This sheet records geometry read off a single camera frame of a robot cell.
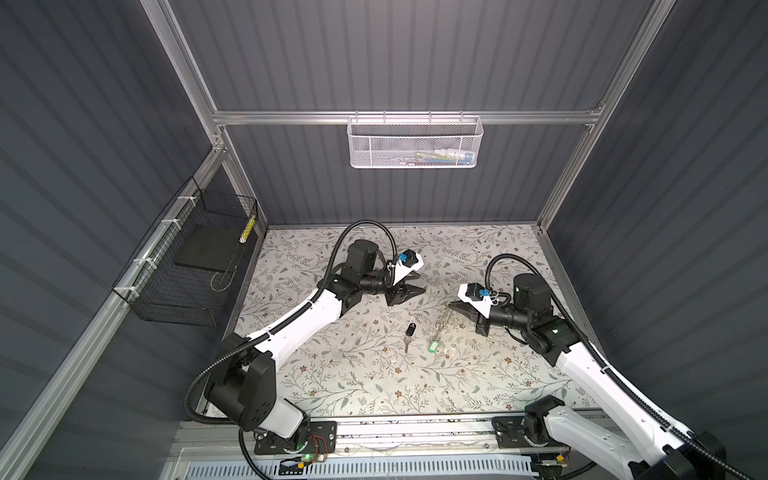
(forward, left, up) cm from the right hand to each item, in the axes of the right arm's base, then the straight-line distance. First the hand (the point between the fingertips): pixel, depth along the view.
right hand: (457, 304), depth 74 cm
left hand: (+7, +9, +1) cm, 11 cm away
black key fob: (+4, +11, -22) cm, 25 cm away
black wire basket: (+6, +67, +8) cm, 68 cm away
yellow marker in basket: (+19, +56, +8) cm, 60 cm away
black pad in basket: (+11, +61, +11) cm, 63 cm away
